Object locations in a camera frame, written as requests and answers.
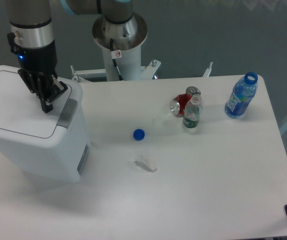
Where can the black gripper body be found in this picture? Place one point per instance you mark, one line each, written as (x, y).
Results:
(37, 65)

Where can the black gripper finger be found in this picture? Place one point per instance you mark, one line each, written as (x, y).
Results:
(46, 108)
(55, 90)

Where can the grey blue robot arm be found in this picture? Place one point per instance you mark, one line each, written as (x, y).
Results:
(118, 30)

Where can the white trash can body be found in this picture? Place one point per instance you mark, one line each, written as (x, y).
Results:
(61, 156)

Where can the blue bottle cap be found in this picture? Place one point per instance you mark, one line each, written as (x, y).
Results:
(138, 134)

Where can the crushed red soda can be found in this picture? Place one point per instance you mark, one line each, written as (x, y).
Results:
(177, 105)

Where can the crumpled white paper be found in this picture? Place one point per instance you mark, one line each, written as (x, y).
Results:
(145, 162)

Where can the clear green label bottle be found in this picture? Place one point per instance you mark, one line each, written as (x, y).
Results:
(192, 111)

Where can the blue plastic drink bottle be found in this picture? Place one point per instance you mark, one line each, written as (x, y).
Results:
(242, 94)

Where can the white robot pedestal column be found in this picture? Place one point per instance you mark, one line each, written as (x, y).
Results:
(128, 62)

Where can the white metal frame bracket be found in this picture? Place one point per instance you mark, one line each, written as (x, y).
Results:
(147, 73)

